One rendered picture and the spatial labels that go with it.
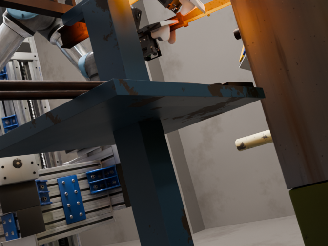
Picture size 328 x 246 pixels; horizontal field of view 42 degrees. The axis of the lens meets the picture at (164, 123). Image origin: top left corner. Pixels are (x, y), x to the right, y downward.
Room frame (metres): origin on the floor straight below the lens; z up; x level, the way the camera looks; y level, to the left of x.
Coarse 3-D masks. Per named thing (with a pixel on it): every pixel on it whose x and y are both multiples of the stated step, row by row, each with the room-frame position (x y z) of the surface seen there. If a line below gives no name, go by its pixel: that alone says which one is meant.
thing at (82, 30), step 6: (132, 0) 0.83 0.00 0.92; (78, 24) 0.90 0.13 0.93; (84, 24) 0.90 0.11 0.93; (60, 30) 0.95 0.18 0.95; (66, 30) 0.95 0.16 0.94; (72, 30) 0.93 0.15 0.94; (78, 30) 0.92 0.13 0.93; (84, 30) 0.90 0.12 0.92; (66, 36) 0.95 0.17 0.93; (72, 36) 0.94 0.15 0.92; (78, 36) 0.92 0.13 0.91; (84, 36) 0.92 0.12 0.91; (66, 42) 0.95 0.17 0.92; (72, 42) 0.94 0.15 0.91; (78, 42) 0.95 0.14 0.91; (66, 48) 0.97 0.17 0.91
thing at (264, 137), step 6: (264, 132) 1.52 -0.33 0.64; (246, 138) 1.55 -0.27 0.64; (252, 138) 1.53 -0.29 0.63; (258, 138) 1.52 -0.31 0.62; (264, 138) 1.51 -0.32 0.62; (270, 138) 1.51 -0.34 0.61; (240, 144) 1.55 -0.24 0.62; (246, 144) 1.54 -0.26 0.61; (252, 144) 1.54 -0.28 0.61; (258, 144) 1.53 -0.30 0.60; (240, 150) 1.57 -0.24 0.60
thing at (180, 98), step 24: (96, 96) 0.49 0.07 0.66; (120, 96) 0.48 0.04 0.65; (144, 96) 0.51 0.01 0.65; (168, 96) 0.55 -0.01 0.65; (192, 96) 0.59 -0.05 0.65; (216, 96) 0.64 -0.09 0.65; (240, 96) 0.71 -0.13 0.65; (264, 96) 0.79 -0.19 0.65; (48, 120) 0.54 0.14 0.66; (72, 120) 0.54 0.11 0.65; (96, 120) 0.58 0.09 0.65; (120, 120) 0.62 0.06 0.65; (144, 120) 0.68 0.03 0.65; (168, 120) 0.75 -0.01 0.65; (192, 120) 0.83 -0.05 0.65; (0, 144) 0.61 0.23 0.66; (24, 144) 0.61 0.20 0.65; (48, 144) 0.67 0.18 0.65; (72, 144) 0.73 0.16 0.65; (96, 144) 0.81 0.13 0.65
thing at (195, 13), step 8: (216, 0) 1.16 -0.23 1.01; (224, 0) 1.15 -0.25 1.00; (208, 8) 1.17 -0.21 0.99; (216, 8) 1.17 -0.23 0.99; (176, 16) 1.21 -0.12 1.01; (184, 16) 1.20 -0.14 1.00; (192, 16) 1.19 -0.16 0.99; (200, 16) 1.20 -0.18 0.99; (176, 24) 1.22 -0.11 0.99; (184, 24) 1.22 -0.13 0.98
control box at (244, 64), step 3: (243, 57) 1.73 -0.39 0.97; (246, 57) 1.68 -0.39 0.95; (243, 60) 1.73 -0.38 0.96; (246, 60) 1.71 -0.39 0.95; (240, 63) 1.81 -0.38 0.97; (243, 63) 1.77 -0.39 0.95; (246, 63) 1.76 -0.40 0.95; (240, 66) 1.82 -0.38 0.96; (243, 66) 1.81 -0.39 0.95; (246, 66) 1.80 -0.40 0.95; (249, 66) 1.79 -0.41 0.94; (246, 69) 1.84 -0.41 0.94; (249, 69) 1.83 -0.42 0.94
